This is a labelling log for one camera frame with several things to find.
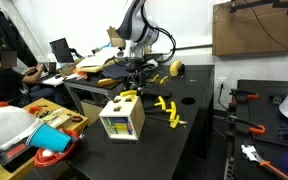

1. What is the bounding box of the wooden toy box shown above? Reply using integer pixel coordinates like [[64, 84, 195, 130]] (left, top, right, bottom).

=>
[[99, 95, 146, 140]]

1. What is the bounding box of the seated person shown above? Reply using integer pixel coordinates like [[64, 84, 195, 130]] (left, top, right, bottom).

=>
[[0, 46, 65, 107]]

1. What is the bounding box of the laptop screen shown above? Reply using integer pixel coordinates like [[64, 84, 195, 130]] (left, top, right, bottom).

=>
[[50, 38, 74, 63]]

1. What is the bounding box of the orange handled clamp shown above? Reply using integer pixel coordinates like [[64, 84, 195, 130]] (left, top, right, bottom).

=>
[[229, 116, 265, 134]]

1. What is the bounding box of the yellow T-handle wrench long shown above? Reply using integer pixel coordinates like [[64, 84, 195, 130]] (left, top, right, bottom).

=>
[[144, 101, 178, 121]]

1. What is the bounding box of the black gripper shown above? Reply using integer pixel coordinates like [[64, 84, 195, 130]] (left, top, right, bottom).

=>
[[126, 57, 143, 84]]

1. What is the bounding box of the yellow wrench in stand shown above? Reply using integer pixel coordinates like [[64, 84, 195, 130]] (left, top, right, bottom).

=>
[[150, 74, 159, 83], [159, 76, 168, 85]]

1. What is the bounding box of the blue plastic cup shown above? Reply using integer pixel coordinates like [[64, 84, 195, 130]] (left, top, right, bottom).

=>
[[26, 123, 72, 152]]

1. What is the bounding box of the yellow T-handle wrench thin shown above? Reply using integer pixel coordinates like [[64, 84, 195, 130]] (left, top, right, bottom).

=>
[[149, 115, 186, 128]]

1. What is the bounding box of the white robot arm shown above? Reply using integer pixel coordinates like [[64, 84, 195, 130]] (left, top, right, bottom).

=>
[[116, 0, 159, 84]]

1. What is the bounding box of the black wrench stand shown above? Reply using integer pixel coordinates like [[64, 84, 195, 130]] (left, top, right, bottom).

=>
[[142, 82, 172, 97]]

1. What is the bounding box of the cardboard panel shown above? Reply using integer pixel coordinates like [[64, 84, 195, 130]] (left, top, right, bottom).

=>
[[212, 0, 288, 56]]

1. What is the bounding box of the large yellow T-handle wrench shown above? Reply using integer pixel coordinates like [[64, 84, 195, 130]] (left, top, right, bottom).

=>
[[120, 90, 137, 97]]

